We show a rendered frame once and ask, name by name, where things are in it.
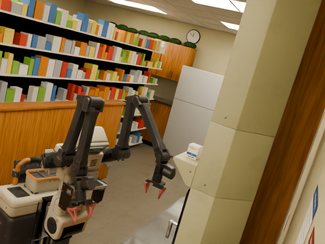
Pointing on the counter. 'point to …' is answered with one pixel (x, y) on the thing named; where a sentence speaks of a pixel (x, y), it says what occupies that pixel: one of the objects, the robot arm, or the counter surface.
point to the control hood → (186, 167)
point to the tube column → (264, 64)
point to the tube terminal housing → (224, 186)
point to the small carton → (194, 151)
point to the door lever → (170, 228)
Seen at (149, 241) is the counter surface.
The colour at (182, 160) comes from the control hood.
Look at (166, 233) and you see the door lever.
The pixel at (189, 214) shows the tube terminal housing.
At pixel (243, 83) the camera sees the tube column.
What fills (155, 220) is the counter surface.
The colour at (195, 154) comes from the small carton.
